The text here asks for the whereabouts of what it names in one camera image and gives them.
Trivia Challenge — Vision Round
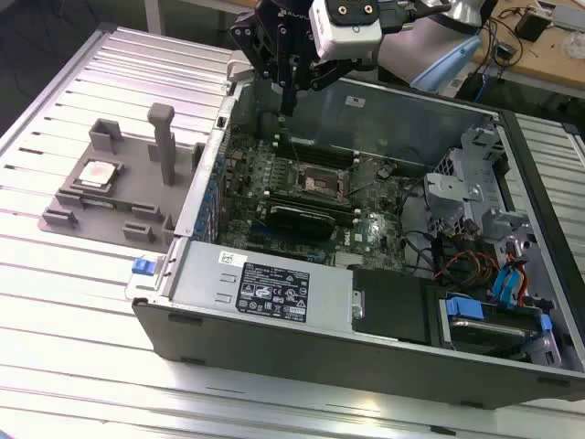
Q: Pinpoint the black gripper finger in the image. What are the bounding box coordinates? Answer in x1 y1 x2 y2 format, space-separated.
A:
230 16 293 118
290 34 360 118

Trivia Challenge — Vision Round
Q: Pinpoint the metal socket cover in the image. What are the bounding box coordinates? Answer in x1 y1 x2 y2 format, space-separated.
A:
336 165 353 197

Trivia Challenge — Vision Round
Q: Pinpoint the silver CPU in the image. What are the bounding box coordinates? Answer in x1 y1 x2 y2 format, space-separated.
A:
75 159 120 188

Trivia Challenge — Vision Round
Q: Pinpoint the CPU socket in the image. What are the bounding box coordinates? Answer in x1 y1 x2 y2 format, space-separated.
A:
295 160 354 197

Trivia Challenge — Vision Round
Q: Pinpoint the black RAM slot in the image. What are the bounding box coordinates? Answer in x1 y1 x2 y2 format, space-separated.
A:
264 194 358 220
264 189 358 215
275 135 358 161
275 140 358 165
275 145 358 169
275 131 358 156

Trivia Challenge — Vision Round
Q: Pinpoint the black graphics card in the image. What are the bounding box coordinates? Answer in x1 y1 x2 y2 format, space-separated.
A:
267 204 338 242

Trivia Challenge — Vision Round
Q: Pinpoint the green motherboard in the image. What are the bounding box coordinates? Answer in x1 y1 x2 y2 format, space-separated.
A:
214 123 412 275

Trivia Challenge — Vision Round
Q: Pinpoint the grey parts rack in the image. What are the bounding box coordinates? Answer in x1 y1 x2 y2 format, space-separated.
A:
36 102 207 252

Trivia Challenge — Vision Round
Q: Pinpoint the silver metal drive cage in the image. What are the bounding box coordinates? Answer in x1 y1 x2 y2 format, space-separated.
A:
422 123 540 257

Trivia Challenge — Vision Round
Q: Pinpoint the small black box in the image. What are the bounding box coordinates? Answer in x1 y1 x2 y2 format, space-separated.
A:
516 11 549 40

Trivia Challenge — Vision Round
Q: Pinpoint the grey power supply unit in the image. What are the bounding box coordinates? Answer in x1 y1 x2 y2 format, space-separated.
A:
171 240 356 330

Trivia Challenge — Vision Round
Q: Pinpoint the wooden desk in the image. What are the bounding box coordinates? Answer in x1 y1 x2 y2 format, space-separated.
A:
470 0 585 97

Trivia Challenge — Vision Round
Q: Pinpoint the black optical drive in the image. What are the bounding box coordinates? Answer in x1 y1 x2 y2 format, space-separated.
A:
351 264 440 344

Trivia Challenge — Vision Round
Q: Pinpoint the hard disk in blue carrier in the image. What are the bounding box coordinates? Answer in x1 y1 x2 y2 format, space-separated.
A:
438 294 557 362

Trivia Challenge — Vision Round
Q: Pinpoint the dark grey PC case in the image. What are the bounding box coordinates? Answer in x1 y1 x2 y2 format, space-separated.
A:
130 49 585 411

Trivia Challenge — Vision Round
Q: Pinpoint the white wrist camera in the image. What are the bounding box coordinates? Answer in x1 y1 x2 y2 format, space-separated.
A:
309 0 383 63

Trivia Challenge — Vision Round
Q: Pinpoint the white table frame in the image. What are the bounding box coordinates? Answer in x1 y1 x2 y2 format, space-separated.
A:
144 0 257 33

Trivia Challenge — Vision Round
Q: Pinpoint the black wire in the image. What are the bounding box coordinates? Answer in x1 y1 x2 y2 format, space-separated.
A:
401 228 441 278

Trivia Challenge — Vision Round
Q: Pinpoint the red yellow wire bundle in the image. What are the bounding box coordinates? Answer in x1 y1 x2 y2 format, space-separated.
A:
433 249 499 287

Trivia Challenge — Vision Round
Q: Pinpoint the blue flat wire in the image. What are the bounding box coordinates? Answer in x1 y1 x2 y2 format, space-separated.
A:
493 258 527 315

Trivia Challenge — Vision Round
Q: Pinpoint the orange flat wire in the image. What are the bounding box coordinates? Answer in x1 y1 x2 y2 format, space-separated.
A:
506 249 534 294

